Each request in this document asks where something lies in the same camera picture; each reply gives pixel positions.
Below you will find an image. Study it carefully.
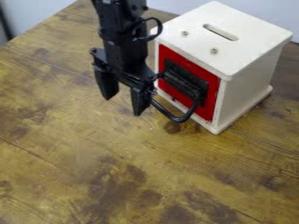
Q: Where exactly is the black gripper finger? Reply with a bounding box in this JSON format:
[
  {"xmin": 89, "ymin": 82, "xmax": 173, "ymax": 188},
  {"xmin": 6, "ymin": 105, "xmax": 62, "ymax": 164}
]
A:
[
  {"xmin": 130, "ymin": 85, "xmax": 154, "ymax": 116},
  {"xmin": 93, "ymin": 66, "xmax": 118, "ymax": 101}
]

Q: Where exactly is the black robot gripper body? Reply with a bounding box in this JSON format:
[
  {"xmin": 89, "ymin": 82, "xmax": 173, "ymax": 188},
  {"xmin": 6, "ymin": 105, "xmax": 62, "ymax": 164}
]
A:
[{"xmin": 89, "ymin": 38, "xmax": 156, "ymax": 88}]

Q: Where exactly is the red drawer with black handle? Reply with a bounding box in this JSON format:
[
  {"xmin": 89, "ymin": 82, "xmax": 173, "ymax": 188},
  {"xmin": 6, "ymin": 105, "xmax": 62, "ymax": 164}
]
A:
[{"xmin": 152, "ymin": 44, "xmax": 220, "ymax": 123}]

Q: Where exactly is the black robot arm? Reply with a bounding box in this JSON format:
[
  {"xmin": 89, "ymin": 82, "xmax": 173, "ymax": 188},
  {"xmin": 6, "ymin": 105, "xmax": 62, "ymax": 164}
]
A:
[{"xmin": 89, "ymin": 0, "xmax": 163, "ymax": 116}]

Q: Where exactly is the white wooden box cabinet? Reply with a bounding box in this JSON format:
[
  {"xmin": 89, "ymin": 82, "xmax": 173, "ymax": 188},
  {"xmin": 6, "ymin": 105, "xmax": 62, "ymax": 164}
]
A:
[{"xmin": 154, "ymin": 1, "xmax": 292, "ymax": 134}]

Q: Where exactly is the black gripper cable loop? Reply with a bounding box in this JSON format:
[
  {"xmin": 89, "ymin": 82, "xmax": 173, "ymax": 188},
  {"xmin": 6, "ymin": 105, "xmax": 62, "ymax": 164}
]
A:
[{"xmin": 130, "ymin": 17, "xmax": 164, "ymax": 42}]

